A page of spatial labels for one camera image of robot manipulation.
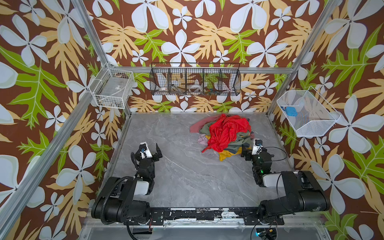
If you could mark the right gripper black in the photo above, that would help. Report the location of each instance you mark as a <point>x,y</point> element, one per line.
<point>254,155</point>

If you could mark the pink cloth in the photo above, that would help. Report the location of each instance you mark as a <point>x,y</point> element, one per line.
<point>195,128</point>

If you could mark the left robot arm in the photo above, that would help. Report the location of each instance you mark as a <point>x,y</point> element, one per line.
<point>115,202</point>

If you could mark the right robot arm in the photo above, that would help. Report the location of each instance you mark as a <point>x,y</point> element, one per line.
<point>297,192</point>

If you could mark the olive green cloth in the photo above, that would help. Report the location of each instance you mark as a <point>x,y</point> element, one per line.
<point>243,139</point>

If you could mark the yellow cloth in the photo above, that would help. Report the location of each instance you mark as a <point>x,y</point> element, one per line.
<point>226,154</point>

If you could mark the red cloth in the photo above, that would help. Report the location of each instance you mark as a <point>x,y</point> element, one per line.
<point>225,130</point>

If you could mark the lilac cloth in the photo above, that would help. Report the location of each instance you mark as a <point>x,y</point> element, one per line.
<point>203,139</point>

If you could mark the blue object in basket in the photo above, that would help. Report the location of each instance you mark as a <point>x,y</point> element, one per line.
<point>291,111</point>

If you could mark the white mesh basket right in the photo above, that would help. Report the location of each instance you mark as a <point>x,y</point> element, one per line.
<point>316,116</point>

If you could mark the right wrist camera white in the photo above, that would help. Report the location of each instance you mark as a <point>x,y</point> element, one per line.
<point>257,146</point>

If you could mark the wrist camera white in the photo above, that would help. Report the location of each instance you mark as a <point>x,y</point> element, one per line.
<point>144,151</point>
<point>257,146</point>

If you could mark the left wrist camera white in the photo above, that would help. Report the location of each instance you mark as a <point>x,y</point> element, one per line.
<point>144,151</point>

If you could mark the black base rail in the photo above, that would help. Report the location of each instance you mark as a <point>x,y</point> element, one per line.
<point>157,216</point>

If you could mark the black wire basket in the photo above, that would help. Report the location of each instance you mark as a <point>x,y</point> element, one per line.
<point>210,79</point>

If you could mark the white wire basket left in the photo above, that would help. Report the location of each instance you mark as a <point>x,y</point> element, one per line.
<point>112,87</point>

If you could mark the aluminium frame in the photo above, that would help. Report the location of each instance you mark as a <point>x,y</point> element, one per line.
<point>17,202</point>

